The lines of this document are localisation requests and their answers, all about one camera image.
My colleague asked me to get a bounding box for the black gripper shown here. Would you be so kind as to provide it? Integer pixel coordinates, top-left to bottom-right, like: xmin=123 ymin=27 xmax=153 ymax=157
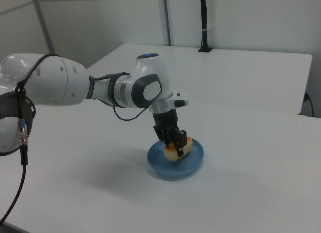
xmin=151 ymin=108 xmax=188 ymax=158

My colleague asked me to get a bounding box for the orange glazed bread loaf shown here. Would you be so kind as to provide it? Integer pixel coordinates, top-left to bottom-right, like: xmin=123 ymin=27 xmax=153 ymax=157
xmin=163 ymin=136 xmax=194 ymax=162

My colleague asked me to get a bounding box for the blue round plate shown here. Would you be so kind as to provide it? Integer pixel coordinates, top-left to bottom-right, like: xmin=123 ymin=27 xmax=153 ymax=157
xmin=146 ymin=137 xmax=205 ymax=182

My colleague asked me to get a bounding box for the black pole with white tie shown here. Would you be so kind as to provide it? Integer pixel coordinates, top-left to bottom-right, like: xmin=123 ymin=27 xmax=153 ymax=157
xmin=198 ymin=0 xmax=214 ymax=53

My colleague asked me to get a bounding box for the grey metal partition post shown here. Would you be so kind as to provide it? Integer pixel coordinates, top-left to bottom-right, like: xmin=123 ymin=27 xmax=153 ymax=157
xmin=160 ymin=0 xmax=175 ymax=46
xmin=29 ymin=0 xmax=55 ymax=55

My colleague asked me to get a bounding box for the black power cable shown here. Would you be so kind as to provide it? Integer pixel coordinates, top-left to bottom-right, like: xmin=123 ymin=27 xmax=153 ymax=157
xmin=303 ymin=92 xmax=315 ymax=117

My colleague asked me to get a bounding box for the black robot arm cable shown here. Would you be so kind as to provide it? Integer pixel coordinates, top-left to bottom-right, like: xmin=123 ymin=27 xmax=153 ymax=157
xmin=0 ymin=53 xmax=149 ymax=218

